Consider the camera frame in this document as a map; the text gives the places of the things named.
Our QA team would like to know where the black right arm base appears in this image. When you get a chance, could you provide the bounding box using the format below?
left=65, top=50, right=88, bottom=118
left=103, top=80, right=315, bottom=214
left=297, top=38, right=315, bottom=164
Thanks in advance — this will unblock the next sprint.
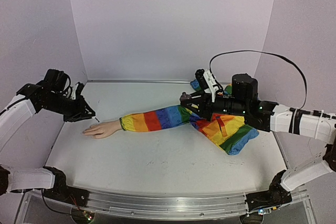
left=245, top=170, right=292, bottom=211

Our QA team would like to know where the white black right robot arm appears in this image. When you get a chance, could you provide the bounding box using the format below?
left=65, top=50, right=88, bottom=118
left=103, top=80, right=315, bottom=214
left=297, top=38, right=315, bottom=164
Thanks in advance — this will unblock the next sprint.
left=180, top=69, right=335, bottom=191

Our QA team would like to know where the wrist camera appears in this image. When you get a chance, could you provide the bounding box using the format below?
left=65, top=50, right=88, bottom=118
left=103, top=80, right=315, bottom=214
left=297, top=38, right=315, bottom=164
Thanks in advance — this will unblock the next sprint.
left=70, top=82, right=85, bottom=100
left=195, top=69, right=224, bottom=103

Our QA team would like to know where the purple nail polish bottle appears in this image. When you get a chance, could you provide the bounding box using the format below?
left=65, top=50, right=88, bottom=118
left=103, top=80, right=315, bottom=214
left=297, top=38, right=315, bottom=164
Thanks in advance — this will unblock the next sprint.
left=180, top=92, right=192, bottom=106

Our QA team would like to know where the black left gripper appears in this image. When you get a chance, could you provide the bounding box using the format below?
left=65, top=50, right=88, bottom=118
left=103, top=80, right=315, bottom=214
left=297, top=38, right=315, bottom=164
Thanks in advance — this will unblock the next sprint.
left=44, top=93, right=96, bottom=123

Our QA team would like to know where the rainbow striped jacket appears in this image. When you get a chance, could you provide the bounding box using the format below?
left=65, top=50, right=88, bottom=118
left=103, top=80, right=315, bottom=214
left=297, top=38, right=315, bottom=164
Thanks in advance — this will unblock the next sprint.
left=119, top=78, right=260, bottom=156

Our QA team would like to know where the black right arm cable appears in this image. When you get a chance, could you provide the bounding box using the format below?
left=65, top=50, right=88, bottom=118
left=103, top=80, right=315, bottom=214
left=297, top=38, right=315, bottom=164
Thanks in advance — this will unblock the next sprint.
left=208, top=50, right=308, bottom=108

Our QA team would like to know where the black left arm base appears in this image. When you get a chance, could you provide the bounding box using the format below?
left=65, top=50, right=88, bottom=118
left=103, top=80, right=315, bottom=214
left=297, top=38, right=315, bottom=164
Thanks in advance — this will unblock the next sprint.
left=43, top=166, right=89, bottom=207

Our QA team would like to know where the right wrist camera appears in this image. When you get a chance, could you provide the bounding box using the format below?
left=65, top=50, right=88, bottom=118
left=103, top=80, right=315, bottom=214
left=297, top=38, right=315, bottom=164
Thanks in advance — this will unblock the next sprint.
left=195, top=69, right=224, bottom=103

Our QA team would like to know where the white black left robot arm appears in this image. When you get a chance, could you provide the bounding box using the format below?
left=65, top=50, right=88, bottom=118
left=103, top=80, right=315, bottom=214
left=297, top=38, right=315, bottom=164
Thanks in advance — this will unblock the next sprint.
left=1, top=69, right=96, bottom=201

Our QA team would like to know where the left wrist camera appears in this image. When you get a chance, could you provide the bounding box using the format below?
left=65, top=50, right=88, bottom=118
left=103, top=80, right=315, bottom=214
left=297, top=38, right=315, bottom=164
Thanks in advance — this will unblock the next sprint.
left=70, top=82, right=85, bottom=100

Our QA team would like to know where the mannequin hand with forearm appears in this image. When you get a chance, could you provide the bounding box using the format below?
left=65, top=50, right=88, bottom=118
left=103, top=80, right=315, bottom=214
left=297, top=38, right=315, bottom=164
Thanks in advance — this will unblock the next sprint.
left=83, top=121, right=122, bottom=139

